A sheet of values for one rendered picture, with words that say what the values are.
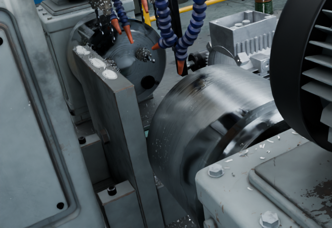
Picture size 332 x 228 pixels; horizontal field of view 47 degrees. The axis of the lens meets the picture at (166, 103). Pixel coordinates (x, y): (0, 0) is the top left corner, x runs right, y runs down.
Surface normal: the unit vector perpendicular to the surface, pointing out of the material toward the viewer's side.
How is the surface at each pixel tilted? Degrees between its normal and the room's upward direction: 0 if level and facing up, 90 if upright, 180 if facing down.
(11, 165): 90
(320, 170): 0
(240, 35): 90
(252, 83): 9
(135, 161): 90
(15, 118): 90
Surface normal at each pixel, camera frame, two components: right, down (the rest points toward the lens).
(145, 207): 0.44, 0.36
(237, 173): -0.15, -0.88
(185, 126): -0.72, -0.41
